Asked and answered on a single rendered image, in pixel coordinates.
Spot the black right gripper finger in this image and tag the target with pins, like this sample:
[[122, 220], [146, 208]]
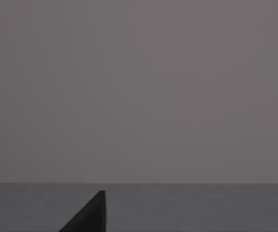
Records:
[[91, 215]]

